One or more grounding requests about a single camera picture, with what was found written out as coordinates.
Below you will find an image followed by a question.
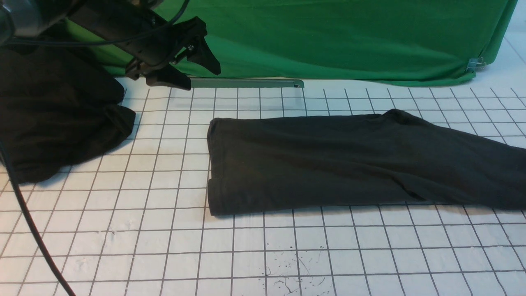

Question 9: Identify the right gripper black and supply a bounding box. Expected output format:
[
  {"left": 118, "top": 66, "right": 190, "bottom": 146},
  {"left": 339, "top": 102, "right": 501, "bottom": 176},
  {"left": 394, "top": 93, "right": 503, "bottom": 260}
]
[{"left": 125, "top": 17, "right": 221, "bottom": 91}]

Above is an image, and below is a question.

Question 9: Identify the dark gray long-sleeve shirt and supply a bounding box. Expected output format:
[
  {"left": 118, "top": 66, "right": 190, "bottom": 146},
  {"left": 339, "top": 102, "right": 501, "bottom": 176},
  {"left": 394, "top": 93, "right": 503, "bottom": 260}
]
[{"left": 207, "top": 109, "right": 526, "bottom": 216}]

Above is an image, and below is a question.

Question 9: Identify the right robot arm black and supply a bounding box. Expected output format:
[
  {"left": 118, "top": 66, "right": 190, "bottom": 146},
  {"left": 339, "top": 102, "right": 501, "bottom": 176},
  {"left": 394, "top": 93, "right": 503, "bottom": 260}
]
[{"left": 1, "top": 0, "right": 221, "bottom": 90}]

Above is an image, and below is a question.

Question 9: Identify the gray metal bar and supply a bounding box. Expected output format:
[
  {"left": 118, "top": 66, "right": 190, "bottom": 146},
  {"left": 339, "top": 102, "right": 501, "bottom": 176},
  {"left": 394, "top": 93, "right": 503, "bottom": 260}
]
[{"left": 190, "top": 77, "right": 305, "bottom": 88}]

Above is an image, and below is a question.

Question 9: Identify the black crumpled cloth pile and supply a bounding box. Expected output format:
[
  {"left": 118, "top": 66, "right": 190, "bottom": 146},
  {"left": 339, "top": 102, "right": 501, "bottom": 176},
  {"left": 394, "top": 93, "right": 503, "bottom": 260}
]
[{"left": 0, "top": 45, "right": 136, "bottom": 184}]

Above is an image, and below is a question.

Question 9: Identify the green backdrop cloth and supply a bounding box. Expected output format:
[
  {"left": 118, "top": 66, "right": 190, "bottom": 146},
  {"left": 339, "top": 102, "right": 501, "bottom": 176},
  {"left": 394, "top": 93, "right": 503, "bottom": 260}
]
[{"left": 62, "top": 0, "right": 518, "bottom": 87}]

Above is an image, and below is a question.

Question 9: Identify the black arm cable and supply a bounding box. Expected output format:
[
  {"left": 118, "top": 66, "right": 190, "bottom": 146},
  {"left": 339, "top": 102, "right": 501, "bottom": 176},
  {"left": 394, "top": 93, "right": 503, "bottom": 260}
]
[{"left": 0, "top": 0, "right": 191, "bottom": 296}]

